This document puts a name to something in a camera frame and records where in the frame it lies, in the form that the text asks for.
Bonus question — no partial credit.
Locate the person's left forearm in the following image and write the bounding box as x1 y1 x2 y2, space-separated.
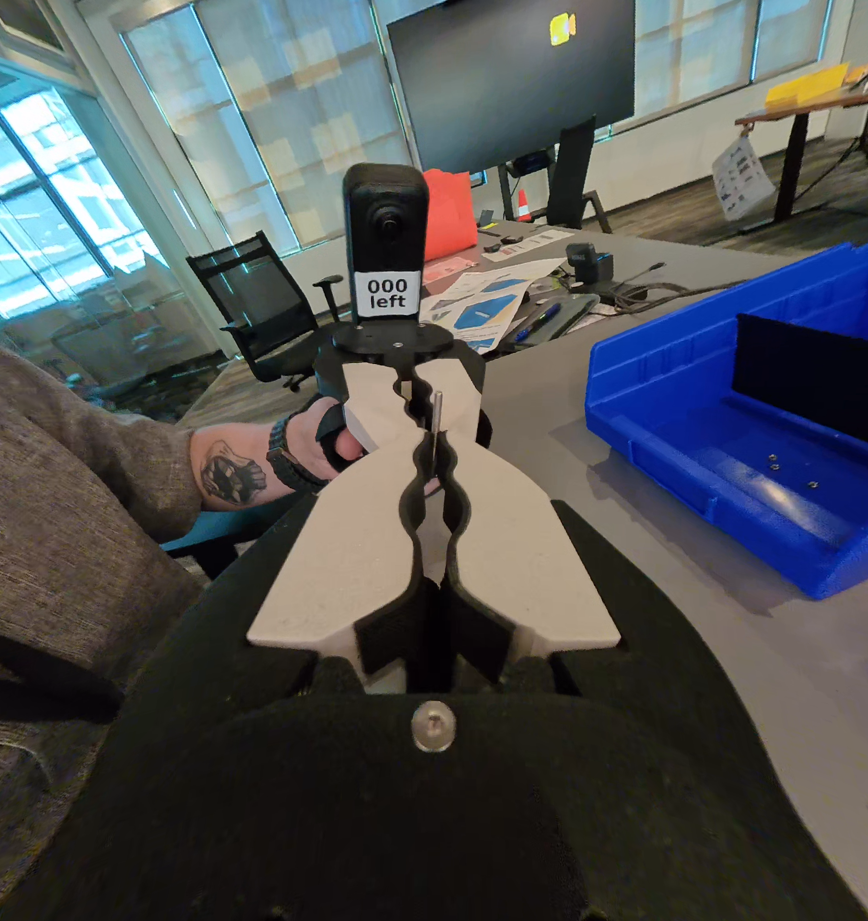
0 338 294 541

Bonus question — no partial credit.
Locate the black bin divider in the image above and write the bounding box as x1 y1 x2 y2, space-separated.
732 314 868 453

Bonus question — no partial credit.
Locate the black monitor stand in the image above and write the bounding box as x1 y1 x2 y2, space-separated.
495 147 557 225

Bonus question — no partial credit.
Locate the hanging printed sheet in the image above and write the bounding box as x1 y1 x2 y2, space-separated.
712 133 776 222

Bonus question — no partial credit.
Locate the black wristwatch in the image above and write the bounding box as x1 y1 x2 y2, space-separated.
266 416 328 495

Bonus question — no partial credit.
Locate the wooden standing desk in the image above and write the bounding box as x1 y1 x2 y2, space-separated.
735 79 868 224

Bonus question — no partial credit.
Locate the person's grey sweater torso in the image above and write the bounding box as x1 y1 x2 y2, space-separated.
0 432 212 921

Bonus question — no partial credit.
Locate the teal chair armrest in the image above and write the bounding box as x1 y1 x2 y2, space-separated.
161 496 298 580

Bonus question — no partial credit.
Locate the paper with blue graphics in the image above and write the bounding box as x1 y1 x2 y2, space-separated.
420 259 568 355

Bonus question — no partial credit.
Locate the person's left hand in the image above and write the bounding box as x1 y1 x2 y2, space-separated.
289 394 372 492

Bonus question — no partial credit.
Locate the pink paper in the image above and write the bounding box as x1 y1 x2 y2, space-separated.
423 255 478 286

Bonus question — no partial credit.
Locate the large black monitor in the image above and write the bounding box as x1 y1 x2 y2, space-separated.
387 0 636 174

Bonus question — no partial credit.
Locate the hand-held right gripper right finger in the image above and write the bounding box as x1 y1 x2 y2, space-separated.
437 432 622 685

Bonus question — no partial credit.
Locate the white printed paper strip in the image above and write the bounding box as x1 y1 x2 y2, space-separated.
481 229 575 263

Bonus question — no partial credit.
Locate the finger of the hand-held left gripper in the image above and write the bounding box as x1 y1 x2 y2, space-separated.
420 356 487 447
342 362 425 459

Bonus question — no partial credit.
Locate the red fabric bag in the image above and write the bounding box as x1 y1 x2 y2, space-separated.
421 169 480 263

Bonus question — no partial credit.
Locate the black charger box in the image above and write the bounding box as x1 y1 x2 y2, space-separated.
565 242 615 285

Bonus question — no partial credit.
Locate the blue pen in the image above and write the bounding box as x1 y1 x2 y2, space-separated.
515 302 562 341

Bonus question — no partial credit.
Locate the blue plastic bin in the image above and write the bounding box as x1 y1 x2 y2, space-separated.
585 228 868 600

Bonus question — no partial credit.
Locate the dark grey notebook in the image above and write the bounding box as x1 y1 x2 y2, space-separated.
499 294 600 354

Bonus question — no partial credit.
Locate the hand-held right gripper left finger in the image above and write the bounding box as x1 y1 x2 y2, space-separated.
247 430 438 693

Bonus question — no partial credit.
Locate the black cable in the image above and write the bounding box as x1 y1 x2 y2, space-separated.
607 262 739 310

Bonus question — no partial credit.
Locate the black mesh office chair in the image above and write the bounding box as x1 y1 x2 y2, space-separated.
186 230 345 393

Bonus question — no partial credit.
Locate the yellow folder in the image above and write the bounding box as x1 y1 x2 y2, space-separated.
765 63 851 107

